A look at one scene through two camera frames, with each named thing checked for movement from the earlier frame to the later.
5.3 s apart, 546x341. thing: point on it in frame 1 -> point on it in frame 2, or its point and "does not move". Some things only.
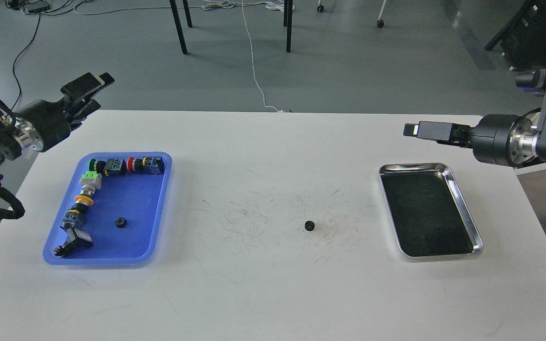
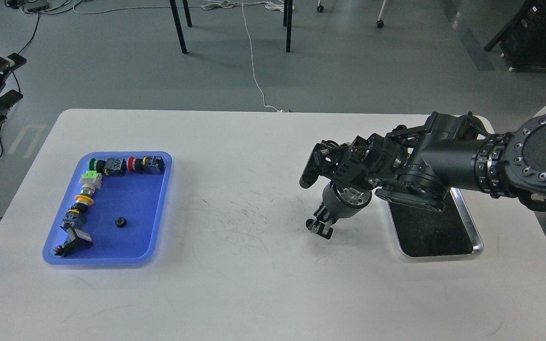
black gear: x=121 y=222 does not move
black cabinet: x=541 y=35 does not move
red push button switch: x=152 y=165 does not move
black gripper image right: x=488 y=136 -> x=339 y=202
